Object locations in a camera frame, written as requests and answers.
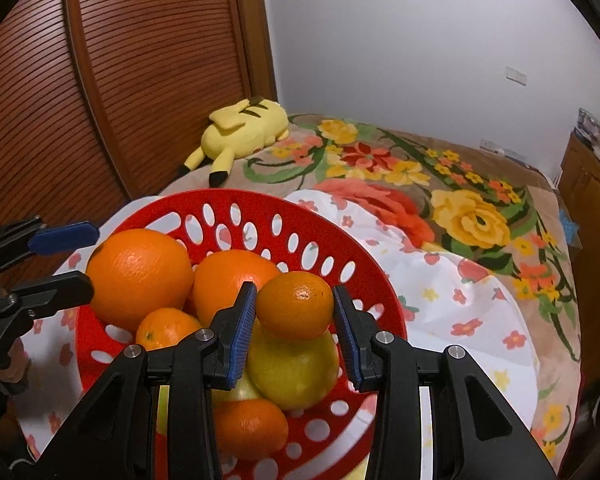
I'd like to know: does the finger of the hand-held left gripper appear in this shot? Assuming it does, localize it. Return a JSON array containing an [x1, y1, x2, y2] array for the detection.
[[0, 271, 95, 326], [0, 216, 100, 286]]

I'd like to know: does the large orange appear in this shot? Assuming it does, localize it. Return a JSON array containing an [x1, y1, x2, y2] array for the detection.
[[86, 228, 195, 332], [192, 250, 281, 328]]

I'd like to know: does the small tangerine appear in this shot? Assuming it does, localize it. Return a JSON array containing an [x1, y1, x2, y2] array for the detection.
[[256, 271, 335, 341], [136, 307, 203, 352], [212, 399, 289, 462]]

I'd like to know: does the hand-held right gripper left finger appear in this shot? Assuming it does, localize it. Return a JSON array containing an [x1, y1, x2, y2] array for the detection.
[[37, 281, 258, 480]]

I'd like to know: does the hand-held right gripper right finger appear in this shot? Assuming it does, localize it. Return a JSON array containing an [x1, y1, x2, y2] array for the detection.
[[332, 286, 558, 480]]

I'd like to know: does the yellow plush toy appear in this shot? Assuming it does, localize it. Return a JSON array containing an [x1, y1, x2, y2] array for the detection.
[[182, 96, 289, 187]]

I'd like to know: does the colourful floral blanket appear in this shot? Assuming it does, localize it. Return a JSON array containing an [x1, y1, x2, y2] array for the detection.
[[160, 112, 588, 461]]

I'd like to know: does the brown slatted wardrobe door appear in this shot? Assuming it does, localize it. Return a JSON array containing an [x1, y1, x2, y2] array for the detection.
[[0, 0, 278, 241]]

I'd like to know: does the large green guava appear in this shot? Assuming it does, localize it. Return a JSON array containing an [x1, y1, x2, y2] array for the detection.
[[247, 330, 341, 411]]

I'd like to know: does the red perforated plastic basket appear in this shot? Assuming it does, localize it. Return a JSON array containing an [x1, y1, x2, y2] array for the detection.
[[74, 189, 408, 480]]

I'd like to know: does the wooden sideboard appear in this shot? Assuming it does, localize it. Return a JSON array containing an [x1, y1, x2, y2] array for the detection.
[[560, 132, 600, 311]]

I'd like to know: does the small green jujube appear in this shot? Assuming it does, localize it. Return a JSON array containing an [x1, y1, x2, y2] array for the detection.
[[212, 375, 266, 403], [157, 385, 171, 441]]

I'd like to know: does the person's left hand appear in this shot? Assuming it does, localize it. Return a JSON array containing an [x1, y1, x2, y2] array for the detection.
[[2, 347, 33, 390]]

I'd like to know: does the white floral tablecloth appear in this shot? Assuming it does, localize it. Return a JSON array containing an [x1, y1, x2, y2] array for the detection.
[[17, 187, 541, 480]]

